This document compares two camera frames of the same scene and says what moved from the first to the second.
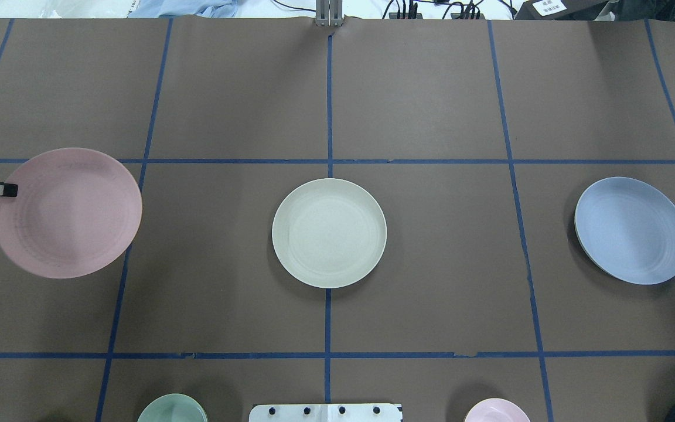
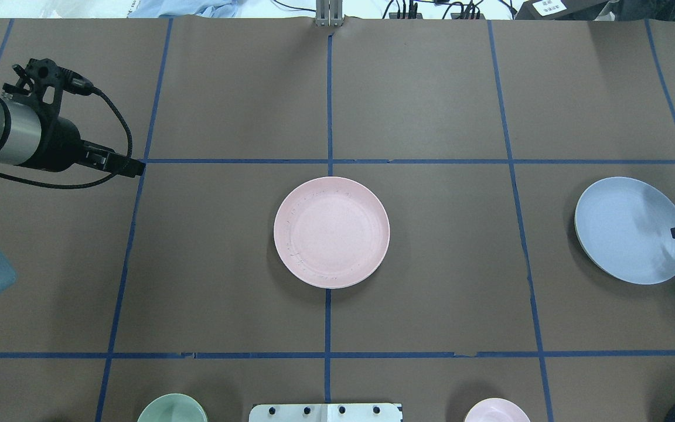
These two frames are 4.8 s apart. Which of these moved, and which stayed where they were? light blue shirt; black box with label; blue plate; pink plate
Moved: pink plate
Stayed: light blue shirt; blue plate; black box with label
